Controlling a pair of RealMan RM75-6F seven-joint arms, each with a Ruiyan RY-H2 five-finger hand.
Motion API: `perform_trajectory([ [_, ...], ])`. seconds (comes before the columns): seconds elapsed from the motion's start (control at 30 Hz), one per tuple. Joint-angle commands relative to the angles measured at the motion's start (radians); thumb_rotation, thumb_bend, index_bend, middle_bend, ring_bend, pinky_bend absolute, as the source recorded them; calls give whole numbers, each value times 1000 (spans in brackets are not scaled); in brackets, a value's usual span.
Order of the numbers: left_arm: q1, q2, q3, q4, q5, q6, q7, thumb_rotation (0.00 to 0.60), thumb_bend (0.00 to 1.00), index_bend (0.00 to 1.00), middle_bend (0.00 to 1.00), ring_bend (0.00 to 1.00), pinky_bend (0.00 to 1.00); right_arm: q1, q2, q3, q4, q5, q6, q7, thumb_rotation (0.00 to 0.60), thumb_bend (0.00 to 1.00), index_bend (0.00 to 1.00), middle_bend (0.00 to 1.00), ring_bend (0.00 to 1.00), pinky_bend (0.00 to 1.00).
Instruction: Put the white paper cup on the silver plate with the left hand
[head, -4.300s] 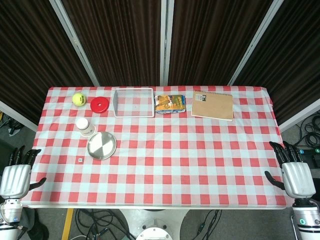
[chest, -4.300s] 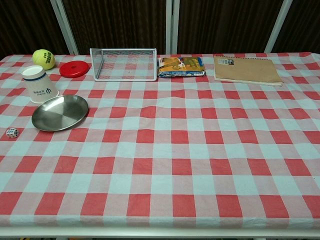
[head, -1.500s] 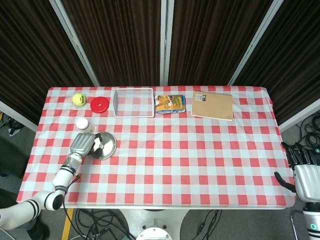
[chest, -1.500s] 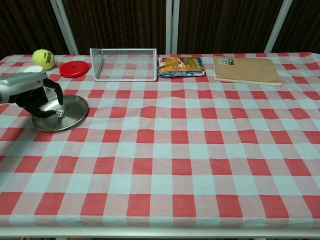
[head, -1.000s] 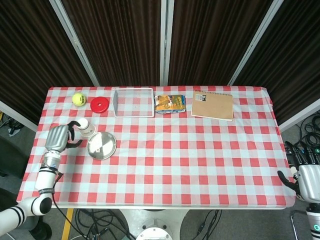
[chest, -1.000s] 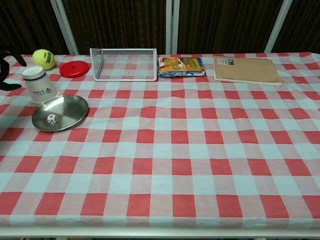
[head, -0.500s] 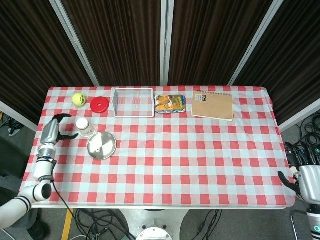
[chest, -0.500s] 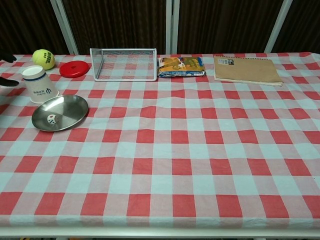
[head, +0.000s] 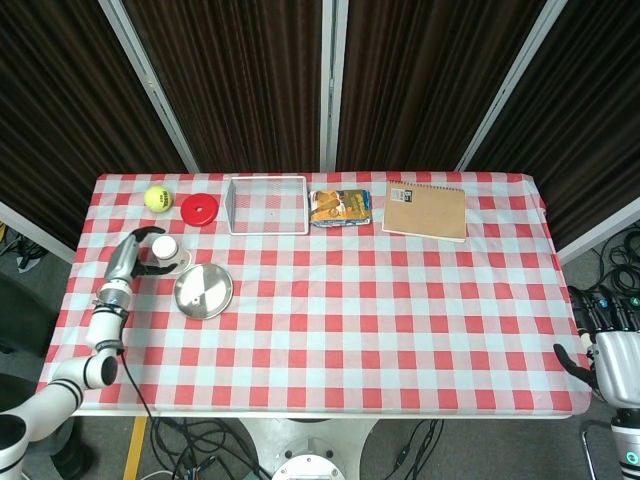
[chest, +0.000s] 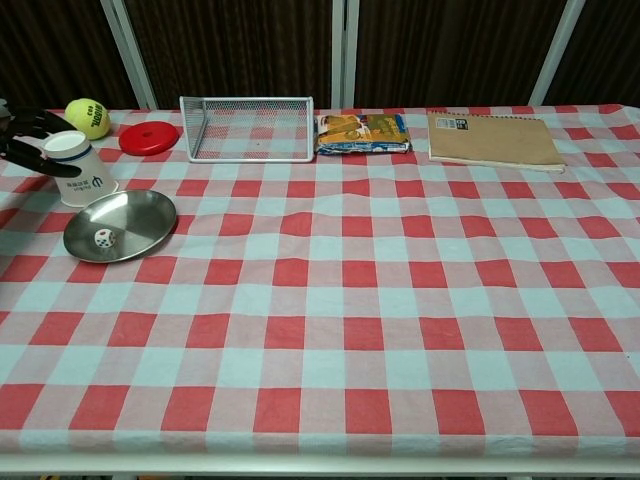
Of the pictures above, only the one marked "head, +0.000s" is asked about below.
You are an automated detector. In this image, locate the dark brown partition panel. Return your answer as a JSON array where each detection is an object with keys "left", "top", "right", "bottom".
[
  {"left": 0, "top": 0, "right": 187, "bottom": 251},
  {"left": 123, "top": 0, "right": 324, "bottom": 174},
  {"left": 468, "top": 0, "right": 640, "bottom": 251},
  {"left": 335, "top": 0, "right": 547, "bottom": 174}
]

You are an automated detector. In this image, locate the orange blue snack packet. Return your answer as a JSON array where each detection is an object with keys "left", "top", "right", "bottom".
[{"left": 308, "top": 188, "right": 374, "bottom": 228}]

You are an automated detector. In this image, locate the black power strip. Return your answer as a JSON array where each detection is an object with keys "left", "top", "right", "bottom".
[{"left": 597, "top": 294, "right": 640, "bottom": 334}]

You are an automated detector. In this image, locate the red round plastic lid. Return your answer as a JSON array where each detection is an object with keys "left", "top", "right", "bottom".
[{"left": 180, "top": 192, "right": 220, "bottom": 227}]

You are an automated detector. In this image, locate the white wire mesh basket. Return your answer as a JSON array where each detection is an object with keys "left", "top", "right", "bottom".
[{"left": 223, "top": 174, "right": 310, "bottom": 236}]

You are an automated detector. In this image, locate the brown spiral notebook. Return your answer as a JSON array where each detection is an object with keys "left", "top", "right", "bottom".
[{"left": 381, "top": 180, "right": 468, "bottom": 245}]

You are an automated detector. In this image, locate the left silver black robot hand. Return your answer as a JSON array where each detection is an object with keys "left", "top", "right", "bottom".
[{"left": 103, "top": 226, "right": 179, "bottom": 287}]

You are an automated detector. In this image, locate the black floor cable tangle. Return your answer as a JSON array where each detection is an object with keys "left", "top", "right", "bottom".
[
  {"left": 0, "top": 222, "right": 49, "bottom": 274},
  {"left": 593, "top": 227, "right": 640, "bottom": 292},
  {"left": 148, "top": 417, "right": 275, "bottom": 480},
  {"left": 367, "top": 418, "right": 447, "bottom": 480}
]

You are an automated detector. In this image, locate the grey metal partition post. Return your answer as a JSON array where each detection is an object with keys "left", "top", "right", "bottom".
[
  {"left": 318, "top": 0, "right": 350, "bottom": 174},
  {"left": 455, "top": 0, "right": 570, "bottom": 173},
  {"left": 98, "top": 0, "right": 202, "bottom": 174}
]

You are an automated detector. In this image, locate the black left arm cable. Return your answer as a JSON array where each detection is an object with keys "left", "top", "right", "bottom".
[{"left": 117, "top": 319, "right": 154, "bottom": 420}]

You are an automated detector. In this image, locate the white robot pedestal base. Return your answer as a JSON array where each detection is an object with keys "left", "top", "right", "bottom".
[{"left": 234, "top": 417, "right": 382, "bottom": 480}]

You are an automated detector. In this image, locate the yellow tennis ball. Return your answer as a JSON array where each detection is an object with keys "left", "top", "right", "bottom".
[{"left": 144, "top": 185, "right": 174, "bottom": 214}]

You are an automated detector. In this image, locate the yellow floor tape strip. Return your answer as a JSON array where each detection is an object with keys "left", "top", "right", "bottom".
[{"left": 122, "top": 417, "right": 149, "bottom": 480}]

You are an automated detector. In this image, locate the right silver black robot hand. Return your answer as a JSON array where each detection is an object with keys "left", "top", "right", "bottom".
[{"left": 553, "top": 286, "right": 640, "bottom": 407}]

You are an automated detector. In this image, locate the round metal plate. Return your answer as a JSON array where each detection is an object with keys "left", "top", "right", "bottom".
[{"left": 173, "top": 263, "right": 235, "bottom": 321}]

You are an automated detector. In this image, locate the red white checkered tablecloth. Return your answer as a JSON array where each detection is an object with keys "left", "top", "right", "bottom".
[{"left": 34, "top": 172, "right": 594, "bottom": 417}]

